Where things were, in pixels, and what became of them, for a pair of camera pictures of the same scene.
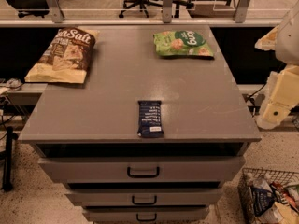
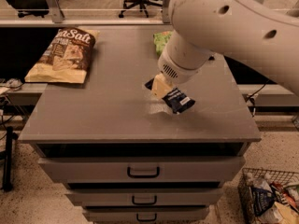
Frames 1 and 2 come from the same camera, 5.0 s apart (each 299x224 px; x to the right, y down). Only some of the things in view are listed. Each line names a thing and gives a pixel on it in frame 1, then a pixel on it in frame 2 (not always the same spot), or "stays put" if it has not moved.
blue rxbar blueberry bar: x=149 y=119 → x=177 y=100
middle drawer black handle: x=144 y=203 stays put
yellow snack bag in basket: x=289 y=215 stays put
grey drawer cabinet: x=151 y=135 stays put
